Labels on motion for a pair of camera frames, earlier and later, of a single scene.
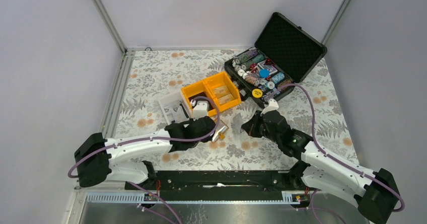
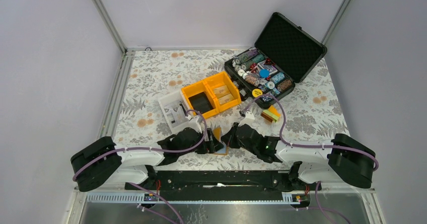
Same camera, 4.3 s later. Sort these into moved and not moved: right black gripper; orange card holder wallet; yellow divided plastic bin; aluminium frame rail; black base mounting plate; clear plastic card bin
Moved: orange card holder wallet; right black gripper
Not moved: black base mounting plate; yellow divided plastic bin; aluminium frame rail; clear plastic card bin
